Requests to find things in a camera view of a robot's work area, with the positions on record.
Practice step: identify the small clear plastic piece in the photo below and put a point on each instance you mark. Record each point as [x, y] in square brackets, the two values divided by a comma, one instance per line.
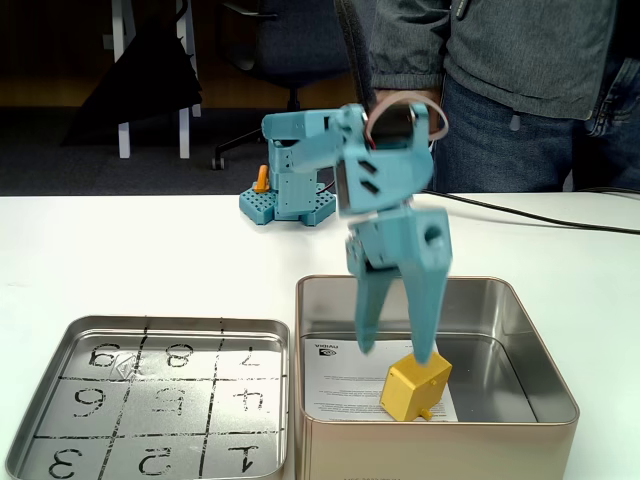
[124, 367]

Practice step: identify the printed white paper sheet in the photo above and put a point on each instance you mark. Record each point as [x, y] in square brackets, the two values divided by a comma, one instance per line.
[340, 390]

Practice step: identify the gold metal tin bin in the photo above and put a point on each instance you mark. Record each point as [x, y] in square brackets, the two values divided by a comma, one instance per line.
[450, 450]

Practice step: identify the person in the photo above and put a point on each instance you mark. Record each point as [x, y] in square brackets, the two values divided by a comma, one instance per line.
[500, 50]

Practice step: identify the white stand frame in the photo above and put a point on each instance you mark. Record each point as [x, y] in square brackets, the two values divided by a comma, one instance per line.
[125, 140]

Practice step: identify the dark fabric chair backrest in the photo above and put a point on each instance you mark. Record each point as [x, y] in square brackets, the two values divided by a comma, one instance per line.
[357, 50]

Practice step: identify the black cloth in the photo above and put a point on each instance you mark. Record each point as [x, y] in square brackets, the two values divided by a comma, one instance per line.
[140, 85]

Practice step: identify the orange clamp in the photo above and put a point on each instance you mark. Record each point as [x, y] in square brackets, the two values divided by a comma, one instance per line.
[261, 181]

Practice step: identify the metal tin lid with numbers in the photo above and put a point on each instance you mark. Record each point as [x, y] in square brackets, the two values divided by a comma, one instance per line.
[240, 360]

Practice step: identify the person's hand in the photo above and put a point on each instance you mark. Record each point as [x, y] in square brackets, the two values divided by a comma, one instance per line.
[390, 95]

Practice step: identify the dark office chair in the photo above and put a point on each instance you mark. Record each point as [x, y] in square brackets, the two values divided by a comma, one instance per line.
[290, 40]

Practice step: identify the yellow block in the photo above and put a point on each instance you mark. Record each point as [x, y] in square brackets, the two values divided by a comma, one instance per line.
[415, 390]

